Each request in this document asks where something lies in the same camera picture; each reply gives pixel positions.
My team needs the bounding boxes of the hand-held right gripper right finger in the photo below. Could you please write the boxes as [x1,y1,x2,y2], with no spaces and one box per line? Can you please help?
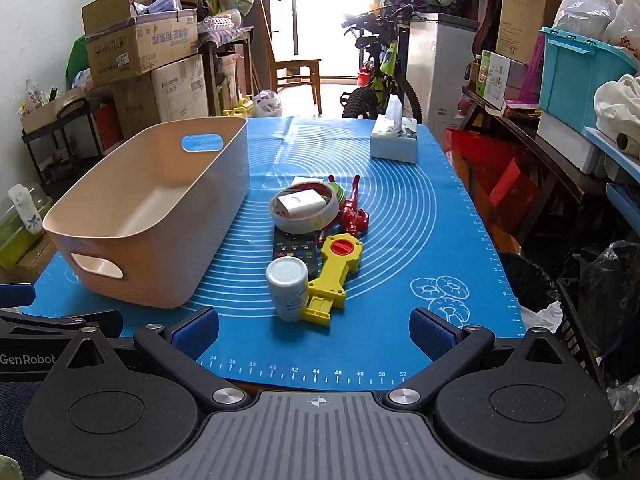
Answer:
[382,307,576,408]

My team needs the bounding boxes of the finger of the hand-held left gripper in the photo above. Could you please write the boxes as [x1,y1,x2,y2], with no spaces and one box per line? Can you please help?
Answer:
[0,284,37,306]
[0,309,124,339]

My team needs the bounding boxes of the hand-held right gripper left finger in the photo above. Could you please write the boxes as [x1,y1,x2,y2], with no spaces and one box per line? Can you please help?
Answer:
[46,306,251,408]

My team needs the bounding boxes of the white plastic bottle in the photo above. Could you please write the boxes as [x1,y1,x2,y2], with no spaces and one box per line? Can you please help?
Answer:
[265,258,311,322]

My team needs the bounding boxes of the yellow plastic toy tool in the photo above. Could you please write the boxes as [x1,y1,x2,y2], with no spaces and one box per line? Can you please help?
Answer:
[300,234,364,330]

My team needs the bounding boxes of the beige plastic basket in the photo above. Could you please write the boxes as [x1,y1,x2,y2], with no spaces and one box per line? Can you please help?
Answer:
[42,116,249,309]

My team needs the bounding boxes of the black remote control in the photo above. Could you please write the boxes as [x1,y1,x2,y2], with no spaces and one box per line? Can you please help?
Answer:
[272,227,321,281]

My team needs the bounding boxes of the red toy figure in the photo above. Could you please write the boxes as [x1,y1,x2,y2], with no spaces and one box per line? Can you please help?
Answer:
[320,175,371,241]

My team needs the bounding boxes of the beige tape roll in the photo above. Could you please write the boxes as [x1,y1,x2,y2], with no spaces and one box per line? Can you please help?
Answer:
[269,182,340,233]

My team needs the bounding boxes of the green lidded plastic container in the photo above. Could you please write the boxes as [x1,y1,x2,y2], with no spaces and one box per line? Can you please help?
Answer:
[0,182,53,268]

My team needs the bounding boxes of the white patterned sock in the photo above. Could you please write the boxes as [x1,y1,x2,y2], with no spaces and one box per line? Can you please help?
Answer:
[8,184,43,235]

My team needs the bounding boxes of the black trash bin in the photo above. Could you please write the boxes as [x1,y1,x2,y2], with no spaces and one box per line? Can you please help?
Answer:
[495,252,566,333]

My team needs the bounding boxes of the blue silicone baking mat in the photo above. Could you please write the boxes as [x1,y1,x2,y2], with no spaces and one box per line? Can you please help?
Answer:
[22,116,526,391]

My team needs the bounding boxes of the red gift bags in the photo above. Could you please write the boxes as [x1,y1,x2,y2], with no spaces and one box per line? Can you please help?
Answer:
[442,127,541,241]

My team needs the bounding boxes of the shallow cardboard tray box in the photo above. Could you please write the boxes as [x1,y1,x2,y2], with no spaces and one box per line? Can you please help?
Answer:
[20,89,86,133]

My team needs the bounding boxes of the black plastic bag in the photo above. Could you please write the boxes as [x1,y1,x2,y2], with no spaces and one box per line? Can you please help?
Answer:
[575,242,640,356]

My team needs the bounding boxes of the tissue box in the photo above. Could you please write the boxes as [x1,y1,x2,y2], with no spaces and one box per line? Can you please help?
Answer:
[369,95,419,164]

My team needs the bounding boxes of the black utility cart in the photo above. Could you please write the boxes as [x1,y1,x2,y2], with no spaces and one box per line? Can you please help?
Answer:
[21,97,108,201]

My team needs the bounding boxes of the dark wooden long table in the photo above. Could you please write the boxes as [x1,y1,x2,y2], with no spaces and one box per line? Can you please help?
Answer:
[460,85,616,261]

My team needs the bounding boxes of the yellow plastic jug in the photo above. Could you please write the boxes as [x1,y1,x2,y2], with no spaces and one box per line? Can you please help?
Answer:
[222,95,256,120]

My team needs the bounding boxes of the white foam box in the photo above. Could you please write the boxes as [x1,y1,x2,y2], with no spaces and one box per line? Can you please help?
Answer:
[536,110,606,176]

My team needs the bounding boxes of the white plastic bag on floor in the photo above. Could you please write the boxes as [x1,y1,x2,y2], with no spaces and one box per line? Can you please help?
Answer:
[251,89,283,118]

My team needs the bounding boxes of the green plastic bag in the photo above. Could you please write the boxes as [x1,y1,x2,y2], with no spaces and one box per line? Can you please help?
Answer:
[66,35,91,91]

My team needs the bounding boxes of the white cardboard box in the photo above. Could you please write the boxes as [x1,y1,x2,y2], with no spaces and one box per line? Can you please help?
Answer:
[150,54,210,123]

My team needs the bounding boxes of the light blue shelf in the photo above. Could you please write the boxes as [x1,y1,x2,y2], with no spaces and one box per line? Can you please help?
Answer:
[582,127,640,256]

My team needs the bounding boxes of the green and white carton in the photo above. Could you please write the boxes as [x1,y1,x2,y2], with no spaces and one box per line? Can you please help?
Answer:
[475,50,528,106]

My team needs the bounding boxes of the white chest freezer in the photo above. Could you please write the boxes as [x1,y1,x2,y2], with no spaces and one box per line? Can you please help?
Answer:
[406,12,481,133]

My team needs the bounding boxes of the green and black bicycle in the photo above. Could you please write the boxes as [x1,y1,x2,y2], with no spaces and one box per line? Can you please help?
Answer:
[340,5,423,123]

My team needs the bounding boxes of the open brown cardboard box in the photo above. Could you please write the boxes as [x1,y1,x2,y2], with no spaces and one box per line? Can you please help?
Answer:
[81,0,199,87]

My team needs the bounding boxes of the wooden chair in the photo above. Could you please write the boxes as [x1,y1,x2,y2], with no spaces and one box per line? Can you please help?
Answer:
[260,0,322,113]

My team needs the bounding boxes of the teal plastic storage bin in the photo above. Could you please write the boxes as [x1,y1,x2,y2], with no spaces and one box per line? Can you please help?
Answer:
[539,26,640,133]

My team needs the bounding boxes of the crumpled white cloth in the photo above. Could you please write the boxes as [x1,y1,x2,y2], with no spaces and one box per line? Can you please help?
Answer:
[594,75,640,161]

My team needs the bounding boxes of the dark wooden side table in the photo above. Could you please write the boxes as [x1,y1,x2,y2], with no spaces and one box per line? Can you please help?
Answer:
[197,25,256,116]

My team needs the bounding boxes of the tall brown cardboard box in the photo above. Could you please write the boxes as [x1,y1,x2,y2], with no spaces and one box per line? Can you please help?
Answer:
[495,0,576,66]

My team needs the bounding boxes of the large white plastic bag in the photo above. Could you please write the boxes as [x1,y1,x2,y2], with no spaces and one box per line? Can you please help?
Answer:
[552,0,640,56]

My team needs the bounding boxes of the pink wire rack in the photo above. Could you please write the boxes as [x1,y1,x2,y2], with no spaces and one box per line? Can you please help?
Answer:
[520,35,546,106]

